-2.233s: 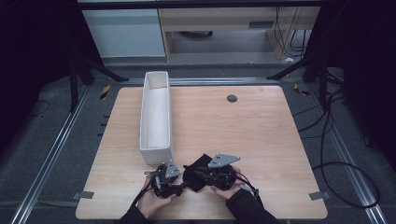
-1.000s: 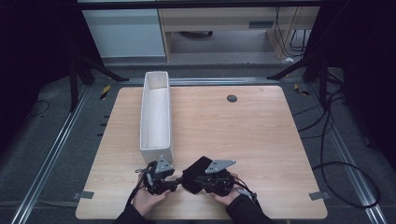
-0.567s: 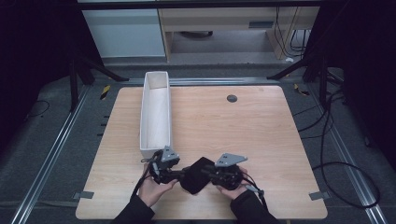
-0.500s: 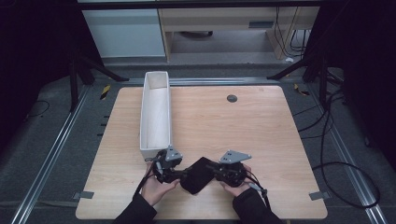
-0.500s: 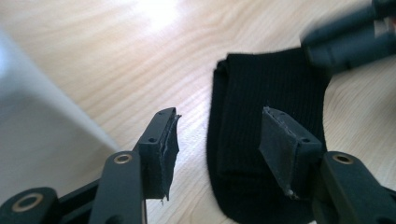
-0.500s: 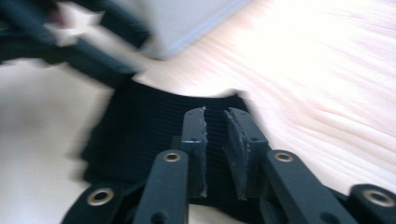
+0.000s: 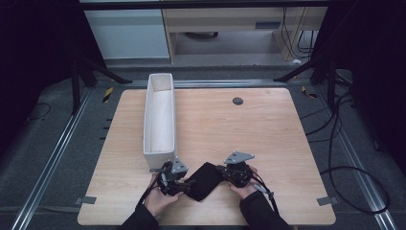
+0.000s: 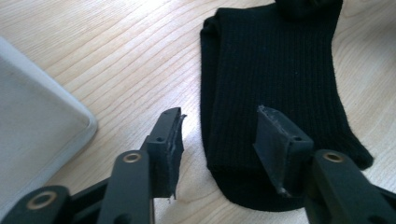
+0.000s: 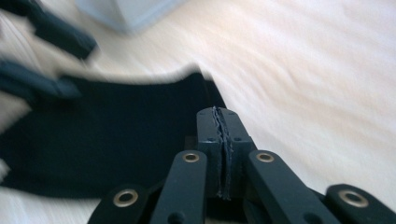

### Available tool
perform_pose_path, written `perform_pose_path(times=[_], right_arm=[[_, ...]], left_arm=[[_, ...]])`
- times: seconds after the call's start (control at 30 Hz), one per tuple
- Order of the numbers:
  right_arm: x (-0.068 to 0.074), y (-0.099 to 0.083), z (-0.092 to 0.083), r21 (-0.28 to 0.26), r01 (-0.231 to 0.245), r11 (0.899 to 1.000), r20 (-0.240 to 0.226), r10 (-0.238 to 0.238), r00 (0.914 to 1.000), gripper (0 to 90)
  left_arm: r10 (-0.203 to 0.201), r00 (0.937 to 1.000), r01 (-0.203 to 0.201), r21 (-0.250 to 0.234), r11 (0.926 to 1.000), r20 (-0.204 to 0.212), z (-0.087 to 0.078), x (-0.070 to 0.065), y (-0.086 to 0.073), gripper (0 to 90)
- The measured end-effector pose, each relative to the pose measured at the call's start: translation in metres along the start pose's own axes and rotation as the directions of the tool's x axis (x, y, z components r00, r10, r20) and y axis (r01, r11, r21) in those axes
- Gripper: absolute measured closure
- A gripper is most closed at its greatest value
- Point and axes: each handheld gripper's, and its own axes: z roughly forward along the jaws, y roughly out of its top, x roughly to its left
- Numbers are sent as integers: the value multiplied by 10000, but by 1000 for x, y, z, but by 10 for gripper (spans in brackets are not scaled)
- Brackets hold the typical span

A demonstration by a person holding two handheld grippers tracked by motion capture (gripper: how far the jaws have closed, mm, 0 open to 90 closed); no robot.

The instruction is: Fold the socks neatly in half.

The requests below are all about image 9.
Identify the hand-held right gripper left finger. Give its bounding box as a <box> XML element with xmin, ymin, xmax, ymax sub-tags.
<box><xmin>195</xmin><ymin>106</ymin><xmax>226</xmax><ymax>200</ymax></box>

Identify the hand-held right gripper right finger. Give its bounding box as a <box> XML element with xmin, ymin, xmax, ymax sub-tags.
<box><xmin>218</xmin><ymin>106</ymin><xmax>259</xmax><ymax>201</ymax></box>

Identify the long white box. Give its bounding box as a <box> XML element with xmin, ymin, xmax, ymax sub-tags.
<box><xmin>74</xmin><ymin>0</ymin><xmax>189</xmax><ymax>35</ymax></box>

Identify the black sock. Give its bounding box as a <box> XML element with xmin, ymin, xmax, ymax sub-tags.
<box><xmin>0</xmin><ymin>71</ymin><xmax>228</xmax><ymax>201</ymax></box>

